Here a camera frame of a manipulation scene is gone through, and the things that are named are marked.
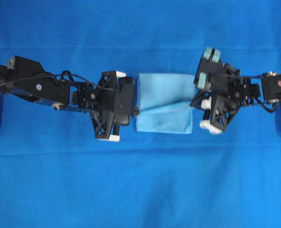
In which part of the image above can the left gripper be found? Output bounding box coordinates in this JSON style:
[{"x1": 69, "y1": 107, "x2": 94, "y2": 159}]
[{"x1": 90, "y1": 70, "x2": 140, "y2": 142}]

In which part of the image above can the dark blue table cloth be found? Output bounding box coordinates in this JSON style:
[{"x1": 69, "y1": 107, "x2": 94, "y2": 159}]
[{"x1": 0, "y1": 0, "x2": 281, "y2": 228}]

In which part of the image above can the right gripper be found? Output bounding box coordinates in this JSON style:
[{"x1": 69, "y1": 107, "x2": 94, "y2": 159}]
[{"x1": 189, "y1": 91, "x2": 240, "y2": 135}]

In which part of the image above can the light blue towel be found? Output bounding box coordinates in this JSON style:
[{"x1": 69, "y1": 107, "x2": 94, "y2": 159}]
[{"x1": 136, "y1": 73, "x2": 197, "y2": 134}]

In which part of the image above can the left camera cable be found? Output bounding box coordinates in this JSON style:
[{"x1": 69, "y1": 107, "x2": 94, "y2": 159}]
[{"x1": 0, "y1": 70, "x2": 124, "y2": 92}]

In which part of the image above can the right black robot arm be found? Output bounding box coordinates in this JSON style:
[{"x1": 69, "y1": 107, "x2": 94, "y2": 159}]
[{"x1": 190, "y1": 59, "x2": 281, "y2": 134}]

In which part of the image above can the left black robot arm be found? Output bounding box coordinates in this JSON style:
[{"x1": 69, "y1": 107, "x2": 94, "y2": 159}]
[{"x1": 0, "y1": 56, "x2": 140, "y2": 142}]

